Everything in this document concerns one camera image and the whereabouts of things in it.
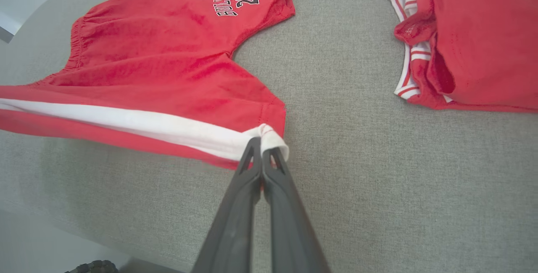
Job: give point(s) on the grey fabric sofa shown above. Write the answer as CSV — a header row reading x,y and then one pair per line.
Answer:
x,y
399,180

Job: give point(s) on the black ridged rubber wheel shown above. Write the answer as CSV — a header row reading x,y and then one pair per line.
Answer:
x,y
94,267

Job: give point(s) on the red shorts with white stripe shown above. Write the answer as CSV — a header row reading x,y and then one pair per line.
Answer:
x,y
147,62

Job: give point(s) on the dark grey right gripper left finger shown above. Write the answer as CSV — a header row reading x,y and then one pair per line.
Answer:
x,y
233,231

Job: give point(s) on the red jersey with white sleeves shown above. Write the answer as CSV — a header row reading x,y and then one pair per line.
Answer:
x,y
483,33

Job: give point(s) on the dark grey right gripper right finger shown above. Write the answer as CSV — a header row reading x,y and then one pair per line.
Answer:
x,y
290,235

